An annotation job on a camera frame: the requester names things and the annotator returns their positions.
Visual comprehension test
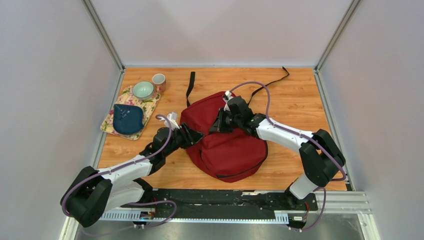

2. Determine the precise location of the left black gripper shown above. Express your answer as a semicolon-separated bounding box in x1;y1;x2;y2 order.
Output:
163;122;205;158

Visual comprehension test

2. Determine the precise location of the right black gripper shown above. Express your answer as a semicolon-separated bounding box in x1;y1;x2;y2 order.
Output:
208;108;242;135

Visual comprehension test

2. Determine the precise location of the red backpack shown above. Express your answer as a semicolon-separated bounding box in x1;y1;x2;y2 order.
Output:
180;91;268;183

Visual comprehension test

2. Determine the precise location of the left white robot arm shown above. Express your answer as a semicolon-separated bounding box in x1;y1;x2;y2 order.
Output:
60;123;205;228

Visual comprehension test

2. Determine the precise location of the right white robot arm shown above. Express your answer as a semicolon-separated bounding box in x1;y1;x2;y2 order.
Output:
209;92;346;210

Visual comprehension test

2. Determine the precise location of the pink ceramic mug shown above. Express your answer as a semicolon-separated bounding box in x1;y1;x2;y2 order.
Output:
151;73;167;94

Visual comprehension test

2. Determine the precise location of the dark blue leaf plate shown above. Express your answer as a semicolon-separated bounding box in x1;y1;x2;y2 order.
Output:
112;104;145;135

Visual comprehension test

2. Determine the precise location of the light green ceramic bowl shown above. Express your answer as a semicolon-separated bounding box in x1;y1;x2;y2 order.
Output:
132;81;155;100

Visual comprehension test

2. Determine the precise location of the floral fabric tray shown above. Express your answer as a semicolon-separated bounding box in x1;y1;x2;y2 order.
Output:
100;85;161;141

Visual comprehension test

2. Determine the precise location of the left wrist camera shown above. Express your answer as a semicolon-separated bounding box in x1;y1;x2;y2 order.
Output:
164;111;180;130

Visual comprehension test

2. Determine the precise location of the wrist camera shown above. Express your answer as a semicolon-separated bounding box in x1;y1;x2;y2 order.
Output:
222;90;234;112
164;111;180;130

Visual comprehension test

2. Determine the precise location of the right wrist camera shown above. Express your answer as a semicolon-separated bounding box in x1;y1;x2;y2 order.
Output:
222;90;234;112

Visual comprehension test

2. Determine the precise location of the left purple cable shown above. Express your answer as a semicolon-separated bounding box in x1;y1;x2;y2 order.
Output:
61;114;178;238

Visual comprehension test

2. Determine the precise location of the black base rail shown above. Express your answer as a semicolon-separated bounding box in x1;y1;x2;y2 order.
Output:
140;188;318;223

